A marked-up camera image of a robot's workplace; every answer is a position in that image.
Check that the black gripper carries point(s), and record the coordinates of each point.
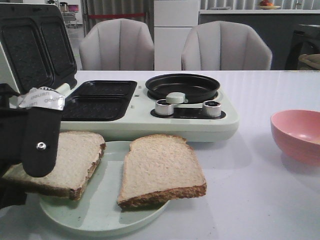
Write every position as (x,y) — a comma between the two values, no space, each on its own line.
(43,108)

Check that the green breakfast maker lid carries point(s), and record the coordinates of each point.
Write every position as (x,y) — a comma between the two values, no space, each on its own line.
(35,49)

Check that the bread slice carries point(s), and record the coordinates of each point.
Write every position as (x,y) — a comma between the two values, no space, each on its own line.
(159,168)
(78,155)

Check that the pink plastic bowl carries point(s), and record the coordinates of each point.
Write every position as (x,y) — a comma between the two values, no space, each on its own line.
(297,133)

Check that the green breakfast maker base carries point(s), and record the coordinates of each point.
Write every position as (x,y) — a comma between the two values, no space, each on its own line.
(121,110)

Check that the left grey upholstered chair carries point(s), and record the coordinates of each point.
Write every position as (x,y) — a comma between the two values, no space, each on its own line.
(118,45)

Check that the grey upholstered chair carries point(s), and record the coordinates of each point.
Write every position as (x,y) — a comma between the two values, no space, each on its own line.
(225,46)
(118,45)

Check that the light green round plate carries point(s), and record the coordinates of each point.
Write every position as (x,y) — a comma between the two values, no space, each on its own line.
(97,213)

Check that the left silver control knob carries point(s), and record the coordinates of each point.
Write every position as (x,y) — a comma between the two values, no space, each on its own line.
(163,108)

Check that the silver control knob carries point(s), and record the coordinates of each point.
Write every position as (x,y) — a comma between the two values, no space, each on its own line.
(163,108)
(211,109)

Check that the white refrigerator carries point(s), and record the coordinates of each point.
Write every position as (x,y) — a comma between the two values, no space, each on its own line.
(173,20)

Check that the black round frying pan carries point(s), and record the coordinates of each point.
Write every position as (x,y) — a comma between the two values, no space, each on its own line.
(197,88)

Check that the right silver control knob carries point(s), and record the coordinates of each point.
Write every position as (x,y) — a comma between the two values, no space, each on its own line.
(211,109)

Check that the right grey upholstered chair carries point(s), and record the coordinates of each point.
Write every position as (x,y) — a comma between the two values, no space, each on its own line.
(225,46)

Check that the fruit plate on counter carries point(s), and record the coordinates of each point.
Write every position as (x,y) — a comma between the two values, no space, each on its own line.
(267,5)

